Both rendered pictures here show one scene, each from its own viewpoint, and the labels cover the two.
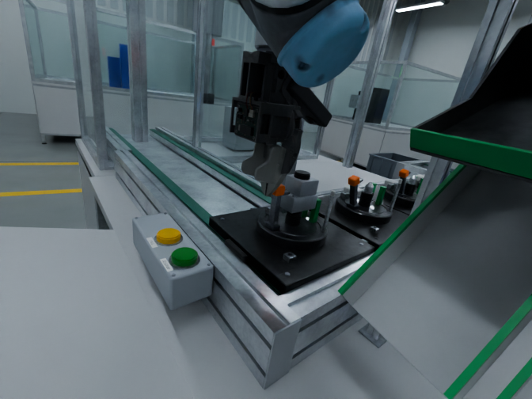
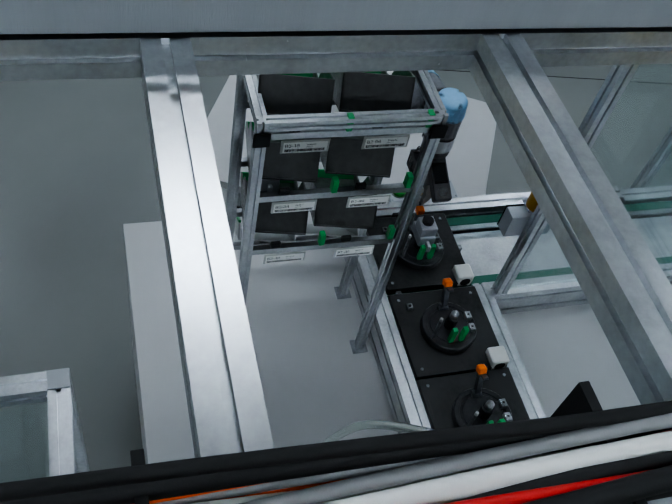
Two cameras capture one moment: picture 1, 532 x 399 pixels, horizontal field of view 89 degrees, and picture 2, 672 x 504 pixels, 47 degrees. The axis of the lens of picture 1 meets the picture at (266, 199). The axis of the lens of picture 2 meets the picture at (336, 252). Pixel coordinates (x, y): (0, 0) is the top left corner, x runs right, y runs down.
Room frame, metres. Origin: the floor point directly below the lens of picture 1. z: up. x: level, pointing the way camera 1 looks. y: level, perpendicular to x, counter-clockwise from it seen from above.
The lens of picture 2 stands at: (0.66, -1.45, 2.55)
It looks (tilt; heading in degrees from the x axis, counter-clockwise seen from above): 50 degrees down; 106
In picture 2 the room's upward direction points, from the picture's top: 15 degrees clockwise
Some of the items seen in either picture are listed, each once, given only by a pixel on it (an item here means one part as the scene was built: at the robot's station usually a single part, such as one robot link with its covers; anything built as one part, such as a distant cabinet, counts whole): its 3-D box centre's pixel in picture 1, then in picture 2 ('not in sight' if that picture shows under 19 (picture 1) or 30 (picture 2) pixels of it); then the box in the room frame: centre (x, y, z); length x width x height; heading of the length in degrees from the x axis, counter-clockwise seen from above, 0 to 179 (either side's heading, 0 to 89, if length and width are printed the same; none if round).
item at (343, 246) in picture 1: (290, 235); (416, 251); (0.48, -0.06, 0.96); 0.24 x 0.24 x 0.02; 41
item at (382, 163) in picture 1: (410, 175); not in sight; (2.30, -1.19, 0.73); 0.62 x 0.42 x 0.23; 41
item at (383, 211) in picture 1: (366, 196); (452, 320); (0.65, -0.25, 1.01); 0.24 x 0.24 x 0.13; 41
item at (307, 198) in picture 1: (302, 189); (426, 231); (0.49, -0.07, 1.06); 0.08 x 0.04 x 0.07; 130
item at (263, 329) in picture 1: (166, 212); (484, 212); (0.59, 0.24, 0.91); 0.89 x 0.06 x 0.11; 41
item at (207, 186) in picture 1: (224, 201); (512, 259); (0.73, 0.12, 0.91); 0.84 x 0.28 x 0.10; 41
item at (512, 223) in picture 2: not in sight; (540, 196); (0.71, -0.02, 1.29); 0.12 x 0.05 x 0.25; 41
